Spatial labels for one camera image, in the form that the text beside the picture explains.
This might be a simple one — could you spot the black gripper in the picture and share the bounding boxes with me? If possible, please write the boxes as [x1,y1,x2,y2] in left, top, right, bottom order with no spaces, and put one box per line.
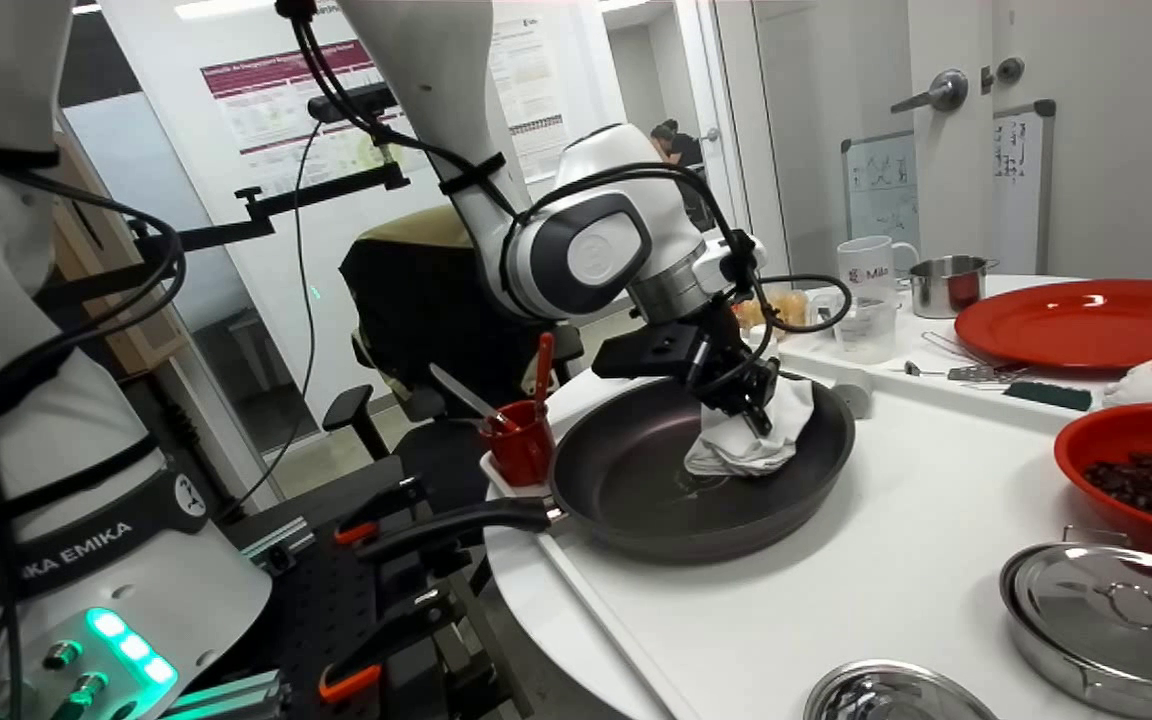
[591,315,775,433]

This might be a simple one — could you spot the white towel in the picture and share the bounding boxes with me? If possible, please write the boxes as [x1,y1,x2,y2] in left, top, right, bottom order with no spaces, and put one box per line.
[686,379,818,477]

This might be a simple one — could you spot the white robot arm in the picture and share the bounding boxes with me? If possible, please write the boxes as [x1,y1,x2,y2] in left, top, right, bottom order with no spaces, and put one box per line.
[0,0,709,716]

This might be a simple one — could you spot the dark nonstick frying pan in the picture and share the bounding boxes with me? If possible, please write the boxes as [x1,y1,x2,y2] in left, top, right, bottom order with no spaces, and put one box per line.
[362,383,856,562]

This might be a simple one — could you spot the white mug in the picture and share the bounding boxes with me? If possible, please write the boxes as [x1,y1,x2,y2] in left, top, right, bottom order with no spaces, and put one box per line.
[838,235,919,330]

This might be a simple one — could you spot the red utensil cup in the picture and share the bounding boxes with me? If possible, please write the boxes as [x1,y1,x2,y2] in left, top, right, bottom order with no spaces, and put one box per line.
[488,401,556,488]

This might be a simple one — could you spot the steel cup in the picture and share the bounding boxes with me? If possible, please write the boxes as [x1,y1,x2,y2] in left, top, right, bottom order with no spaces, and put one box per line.
[910,256,988,319]

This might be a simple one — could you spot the red plate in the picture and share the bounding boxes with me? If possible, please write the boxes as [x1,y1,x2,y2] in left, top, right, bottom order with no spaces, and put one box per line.
[957,278,1152,375]

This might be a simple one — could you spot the small steel lid dish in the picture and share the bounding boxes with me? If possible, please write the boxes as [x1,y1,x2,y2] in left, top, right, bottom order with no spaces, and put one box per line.
[805,658,998,720]

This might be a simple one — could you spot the right orange black clamp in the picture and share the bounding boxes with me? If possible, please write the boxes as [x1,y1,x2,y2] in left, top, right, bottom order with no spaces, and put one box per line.
[315,588,458,708]

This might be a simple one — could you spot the round steel tin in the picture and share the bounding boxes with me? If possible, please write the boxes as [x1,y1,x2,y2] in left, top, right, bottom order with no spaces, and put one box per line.
[1001,543,1152,720]

